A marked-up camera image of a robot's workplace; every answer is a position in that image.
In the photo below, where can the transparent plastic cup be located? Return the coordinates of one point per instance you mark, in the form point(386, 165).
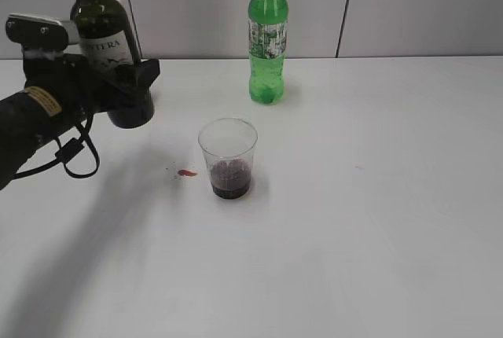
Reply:
point(228, 146)

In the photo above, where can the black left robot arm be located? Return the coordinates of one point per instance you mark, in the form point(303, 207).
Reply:
point(48, 123)

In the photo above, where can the green plastic soda bottle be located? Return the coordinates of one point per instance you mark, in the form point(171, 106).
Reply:
point(267, 41)

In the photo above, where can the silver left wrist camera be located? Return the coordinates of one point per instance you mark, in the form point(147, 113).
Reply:
point(35, 32)

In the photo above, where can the spilled red wine drops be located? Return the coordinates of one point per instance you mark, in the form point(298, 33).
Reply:
point(174, 172)

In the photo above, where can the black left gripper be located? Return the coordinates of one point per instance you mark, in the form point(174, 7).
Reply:
point(80, 89)

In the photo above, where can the dark red wine bottle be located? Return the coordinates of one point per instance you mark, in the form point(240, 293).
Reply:
point(107, 41)

